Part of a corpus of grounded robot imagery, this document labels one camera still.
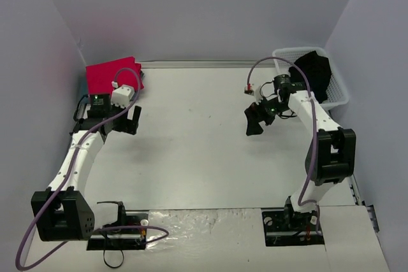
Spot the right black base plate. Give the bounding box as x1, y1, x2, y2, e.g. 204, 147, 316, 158
261, 208, 324, 247

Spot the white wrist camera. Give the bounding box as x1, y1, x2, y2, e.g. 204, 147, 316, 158
110, 82, 135, 109
244, 82, 271, 103

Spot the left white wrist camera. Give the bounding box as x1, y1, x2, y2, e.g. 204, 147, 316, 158
110, 82, 135, 109

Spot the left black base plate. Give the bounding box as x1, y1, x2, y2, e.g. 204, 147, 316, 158
86, 211, 149, 251

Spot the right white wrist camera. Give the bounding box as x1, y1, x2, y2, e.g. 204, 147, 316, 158
244, 82, 271, 103

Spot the grey folded t shirt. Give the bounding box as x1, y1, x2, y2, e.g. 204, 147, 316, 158
79, 80, 89, 98

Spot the black t shirt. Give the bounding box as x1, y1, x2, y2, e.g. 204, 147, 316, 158
295, 51, 332, 103

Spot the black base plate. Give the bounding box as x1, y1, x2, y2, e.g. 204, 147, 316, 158
86, 211, 149, 251
261, 208, 324, 247

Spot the aluminium table frame rail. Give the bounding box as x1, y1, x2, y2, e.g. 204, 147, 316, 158
139, 60, 256, 69

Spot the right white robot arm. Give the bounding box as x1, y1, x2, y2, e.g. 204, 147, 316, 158
244, 75, 356, 229

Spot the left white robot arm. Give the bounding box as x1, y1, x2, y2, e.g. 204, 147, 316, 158
31, 85, 142, 241

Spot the white perforated plastic basket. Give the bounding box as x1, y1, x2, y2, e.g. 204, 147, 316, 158
272, 47, 349, 111

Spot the red t shirt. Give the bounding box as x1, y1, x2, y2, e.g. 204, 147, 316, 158
85, 57, 144, 95

